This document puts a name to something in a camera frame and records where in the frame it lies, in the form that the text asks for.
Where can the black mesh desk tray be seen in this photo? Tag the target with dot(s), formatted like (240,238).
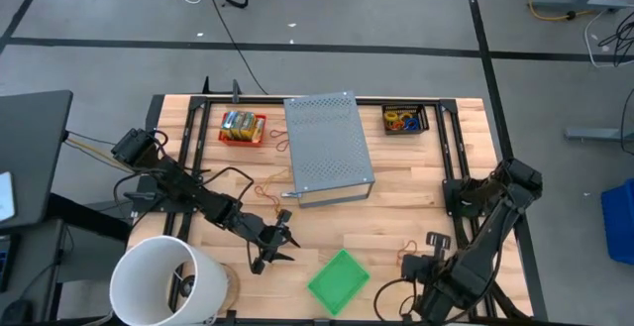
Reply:
(422,118)

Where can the orange coil wristband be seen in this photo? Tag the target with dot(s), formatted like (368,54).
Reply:
(391,126)

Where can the yellow rubber band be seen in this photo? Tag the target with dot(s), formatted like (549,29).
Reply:
(270,180)

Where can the black table clamp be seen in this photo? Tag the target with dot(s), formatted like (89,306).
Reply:
(408,318)
(230,316)

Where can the green plastic slotted basket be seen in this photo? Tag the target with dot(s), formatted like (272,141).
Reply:
(339,281)

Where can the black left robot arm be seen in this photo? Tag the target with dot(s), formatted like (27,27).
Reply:
(183,187)

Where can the dark grey side desk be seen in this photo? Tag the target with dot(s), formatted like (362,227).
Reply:
(34,157)

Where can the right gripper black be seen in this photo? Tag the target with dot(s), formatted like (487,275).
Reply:
(436,276)

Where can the blue storage bin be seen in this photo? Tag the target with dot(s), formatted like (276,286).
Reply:
(619,222)

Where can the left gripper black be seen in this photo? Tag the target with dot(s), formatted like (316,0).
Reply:
(247,227)

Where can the blue object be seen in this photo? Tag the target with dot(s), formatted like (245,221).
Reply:
(406,124)

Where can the red plastic slotted basket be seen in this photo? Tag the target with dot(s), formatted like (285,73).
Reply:
(233,142)

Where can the dark red rubber band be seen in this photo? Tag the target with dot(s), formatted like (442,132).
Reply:
(271,133)

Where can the yellow Crayola crayon box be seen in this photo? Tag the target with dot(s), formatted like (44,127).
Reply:
(251,127)
(242,125)

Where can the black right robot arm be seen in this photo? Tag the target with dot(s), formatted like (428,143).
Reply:
(495,227)

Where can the yellow coil wristband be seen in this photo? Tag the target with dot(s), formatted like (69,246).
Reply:
(401,116)
(387,116)

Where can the orange rubber band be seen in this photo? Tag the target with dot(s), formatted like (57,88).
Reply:
(399,254)

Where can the grey perforated metal riser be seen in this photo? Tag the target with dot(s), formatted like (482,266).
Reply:
(327,142)

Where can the light blue paper packet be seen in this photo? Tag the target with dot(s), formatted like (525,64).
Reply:
(291,195)

